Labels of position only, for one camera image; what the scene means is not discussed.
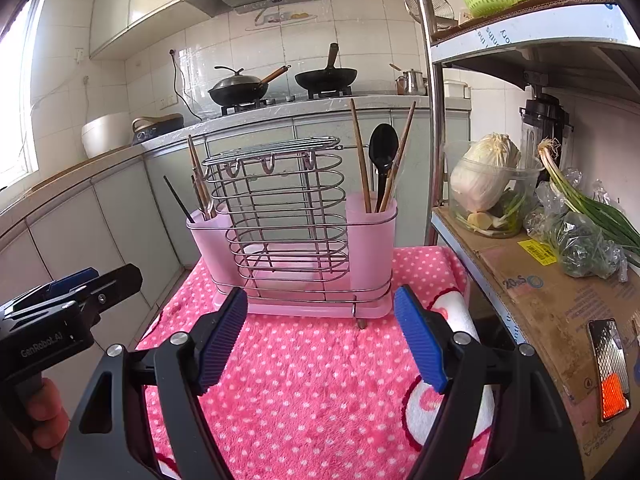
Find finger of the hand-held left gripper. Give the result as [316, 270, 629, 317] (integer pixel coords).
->
[47, 266, 100, 297]
[74, 263, 144, 319]

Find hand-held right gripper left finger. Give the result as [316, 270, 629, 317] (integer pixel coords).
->
[55, 287, 249, 480]

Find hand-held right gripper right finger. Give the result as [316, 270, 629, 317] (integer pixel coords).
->
[393, 284, 586, 480]

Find metal wire dish rack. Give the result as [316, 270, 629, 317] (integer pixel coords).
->
[186, 136, 398, 320]

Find thin black chopstick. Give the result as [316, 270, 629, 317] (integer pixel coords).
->
[163, 175, 195, 224]

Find brown wooden chopstick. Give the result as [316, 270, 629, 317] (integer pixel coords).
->
[191, 174, 217, 218]
[349, 98, 373, 214]
[379, 112, 412, 212]
[381, 101, 417, 212]
[187, 135, 211, 220]

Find black plastic spoon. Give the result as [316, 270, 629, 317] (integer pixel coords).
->
[369, 123, 400, 206]

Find person's left hand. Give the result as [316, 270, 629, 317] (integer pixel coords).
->
[24, 377, 72, 452]

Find grey base cabinets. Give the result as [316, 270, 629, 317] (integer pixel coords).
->
[0, 95, 473, 321]

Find pink dotted blanket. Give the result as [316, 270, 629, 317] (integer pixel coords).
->
[135, 247, 496, 480]

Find cardboard sheet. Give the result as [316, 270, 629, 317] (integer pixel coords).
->
[432, 207, 640, 480]

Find white rice cooker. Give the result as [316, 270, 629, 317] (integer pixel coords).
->
[81, 111, 136, 160]

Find clear plastic container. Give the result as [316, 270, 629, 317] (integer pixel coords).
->
[444, 140, 546, 238]

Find plastic bag of greens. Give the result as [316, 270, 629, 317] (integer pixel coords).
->
[522, 170, 631, 281]

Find napa cabbage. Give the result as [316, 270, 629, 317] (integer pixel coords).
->
[450, 132, 523, 213]

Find window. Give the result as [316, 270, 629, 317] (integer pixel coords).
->
[0, 0, 46, 191]

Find green onions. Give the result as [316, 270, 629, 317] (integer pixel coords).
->
[537, 139, 640, 261]

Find black wok with lid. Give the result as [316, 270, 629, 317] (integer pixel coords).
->
[207, 64, 292, 108]

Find gas stove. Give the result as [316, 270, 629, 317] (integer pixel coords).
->
[220, 85, 353, 116]

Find black blender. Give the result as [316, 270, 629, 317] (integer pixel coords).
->
[517, 92, 573, 171]

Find steel kettle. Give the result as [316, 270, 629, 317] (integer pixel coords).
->
[397, 69, 428, 97]

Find black open wok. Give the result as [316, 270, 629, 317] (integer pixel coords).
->
[294, 43, 359, 93]

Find metal shelf rack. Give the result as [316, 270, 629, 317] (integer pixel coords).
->
[405, 0, 640, 261]

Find metal strainer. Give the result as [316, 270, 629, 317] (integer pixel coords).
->
[404, 0, 456, 31]

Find metal grater with orange handle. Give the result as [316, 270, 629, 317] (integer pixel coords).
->
[586, 317, 632, 426]

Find black power cable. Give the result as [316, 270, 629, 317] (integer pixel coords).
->
[170, 49, 206, 122]

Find wall cabinets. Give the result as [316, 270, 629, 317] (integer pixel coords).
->
[89, 0, 201, 61]

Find wall sticker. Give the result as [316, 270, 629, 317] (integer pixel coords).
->
[245, 5, 318, 31]

